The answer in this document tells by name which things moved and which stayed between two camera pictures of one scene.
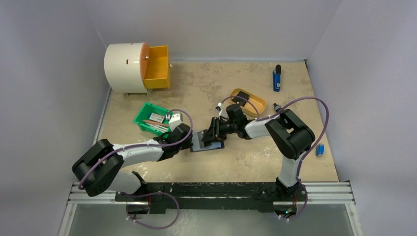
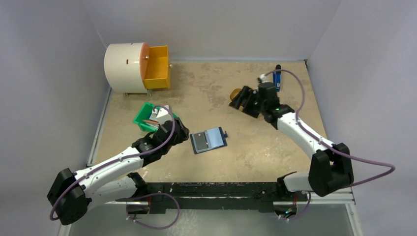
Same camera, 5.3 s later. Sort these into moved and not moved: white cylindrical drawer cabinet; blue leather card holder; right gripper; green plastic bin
Moved: right gripper
Not moved: white cylindrical drawer cabinet; green plastic bin; blue leather card holder
